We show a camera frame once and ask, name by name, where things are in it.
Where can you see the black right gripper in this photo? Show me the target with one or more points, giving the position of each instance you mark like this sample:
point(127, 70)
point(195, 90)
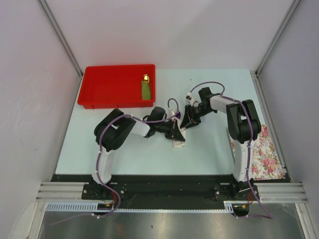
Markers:
point(190, 119)

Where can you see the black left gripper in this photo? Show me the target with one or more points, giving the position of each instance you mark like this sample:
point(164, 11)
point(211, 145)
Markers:
point(174, 132)

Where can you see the white paper napkin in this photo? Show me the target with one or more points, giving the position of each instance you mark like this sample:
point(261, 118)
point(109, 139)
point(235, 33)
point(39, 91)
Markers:
point(178, 144)

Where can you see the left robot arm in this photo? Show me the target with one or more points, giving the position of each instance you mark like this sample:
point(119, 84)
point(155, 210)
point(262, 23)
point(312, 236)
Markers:
point(114, 129)

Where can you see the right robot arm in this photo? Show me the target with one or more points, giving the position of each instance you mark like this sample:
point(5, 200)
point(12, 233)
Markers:
point(243, 125)

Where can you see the red plastic bin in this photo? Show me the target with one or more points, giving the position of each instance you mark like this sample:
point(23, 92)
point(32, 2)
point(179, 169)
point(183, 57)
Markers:
point(116, 86)

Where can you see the floral tray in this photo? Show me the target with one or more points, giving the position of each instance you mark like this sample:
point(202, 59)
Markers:
point(258, 162)

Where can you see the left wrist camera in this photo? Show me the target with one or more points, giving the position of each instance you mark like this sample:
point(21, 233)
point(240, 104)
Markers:
point(172, 113)

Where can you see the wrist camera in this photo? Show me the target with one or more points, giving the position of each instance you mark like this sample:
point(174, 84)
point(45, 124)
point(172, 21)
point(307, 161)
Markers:
point(172, 113)
point(190, 99)

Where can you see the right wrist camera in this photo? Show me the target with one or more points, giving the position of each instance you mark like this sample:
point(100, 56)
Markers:
point(190, 99)

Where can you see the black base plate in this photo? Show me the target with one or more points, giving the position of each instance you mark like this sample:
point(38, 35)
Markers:
point(149, 192)

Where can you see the aluminium frame rail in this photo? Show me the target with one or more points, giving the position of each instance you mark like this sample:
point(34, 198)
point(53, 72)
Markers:
point(60, 192)

